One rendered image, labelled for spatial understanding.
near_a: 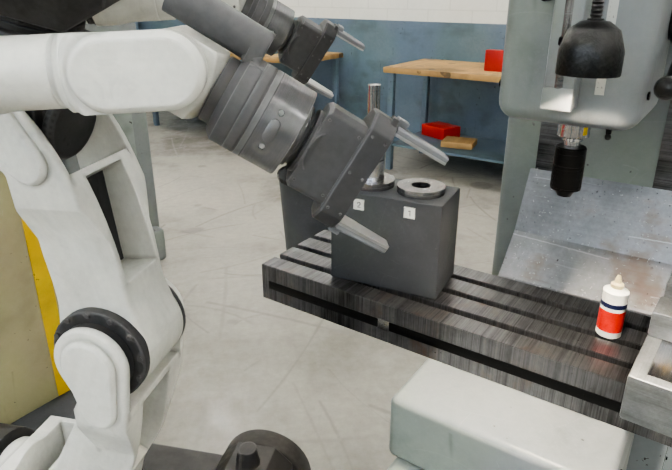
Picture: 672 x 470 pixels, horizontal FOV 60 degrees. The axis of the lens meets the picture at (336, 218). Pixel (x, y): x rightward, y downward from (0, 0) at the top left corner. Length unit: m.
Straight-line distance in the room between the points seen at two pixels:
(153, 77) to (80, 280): 0.43
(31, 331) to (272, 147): 1.95
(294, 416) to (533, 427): 1.44
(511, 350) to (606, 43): 0.51
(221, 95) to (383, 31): 5.45
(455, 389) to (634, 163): 0.63
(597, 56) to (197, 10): 0.43
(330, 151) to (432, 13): 5.20
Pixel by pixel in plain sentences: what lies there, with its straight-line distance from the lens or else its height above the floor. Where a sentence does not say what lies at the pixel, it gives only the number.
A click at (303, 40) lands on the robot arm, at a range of 1.07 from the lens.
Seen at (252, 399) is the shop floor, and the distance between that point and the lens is 2.41.
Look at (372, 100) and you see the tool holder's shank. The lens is 1.09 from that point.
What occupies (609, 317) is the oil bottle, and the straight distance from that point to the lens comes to 1.07.
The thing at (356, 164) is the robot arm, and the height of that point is 1.34.
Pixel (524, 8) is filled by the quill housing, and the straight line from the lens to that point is 0.90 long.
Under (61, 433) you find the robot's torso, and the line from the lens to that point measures 1.29.
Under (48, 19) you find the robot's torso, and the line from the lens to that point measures 0.77.
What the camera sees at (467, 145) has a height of 0.27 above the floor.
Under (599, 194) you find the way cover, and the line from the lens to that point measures 1.38.
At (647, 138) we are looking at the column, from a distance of 1.35.
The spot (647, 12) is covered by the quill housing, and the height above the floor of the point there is 1.47.
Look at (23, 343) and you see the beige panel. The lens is 2.41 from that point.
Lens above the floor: 1.50
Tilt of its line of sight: 21 degrees down
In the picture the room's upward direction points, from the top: straight up
